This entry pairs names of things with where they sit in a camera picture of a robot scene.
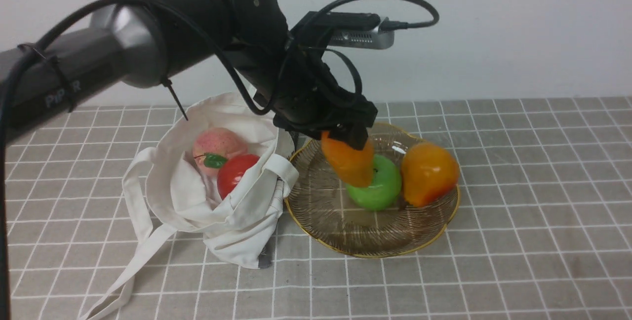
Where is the gold rimmed glass plate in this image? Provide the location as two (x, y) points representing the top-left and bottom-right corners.
(286, 123), (461, 259)

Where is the white cloth tote bag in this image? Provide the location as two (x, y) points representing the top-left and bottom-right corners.
(82, 92), (299, 320)

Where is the red apple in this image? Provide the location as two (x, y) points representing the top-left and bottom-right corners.
(217, 154), (260, 200)

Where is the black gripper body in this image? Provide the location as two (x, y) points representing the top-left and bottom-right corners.
(273, 48), (377, 138)

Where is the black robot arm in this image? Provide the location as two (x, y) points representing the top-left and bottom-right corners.
(1, 0), (377, 149)

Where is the green apple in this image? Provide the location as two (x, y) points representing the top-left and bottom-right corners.
(345, 154), (402, 211)

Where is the orange yellow pear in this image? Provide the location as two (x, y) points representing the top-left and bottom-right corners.
(401, 142), (460, 208)

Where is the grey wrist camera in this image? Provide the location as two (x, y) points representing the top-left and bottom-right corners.
(291, 11), (395, 50)

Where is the pink peach with leaf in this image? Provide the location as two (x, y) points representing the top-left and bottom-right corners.
(192, 128), (248, 178)

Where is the orange mandarin fruit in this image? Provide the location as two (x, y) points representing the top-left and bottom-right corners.
(320, 131), (375, 188)

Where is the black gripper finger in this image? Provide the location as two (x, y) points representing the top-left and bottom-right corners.
(330, 123), (368, 151)

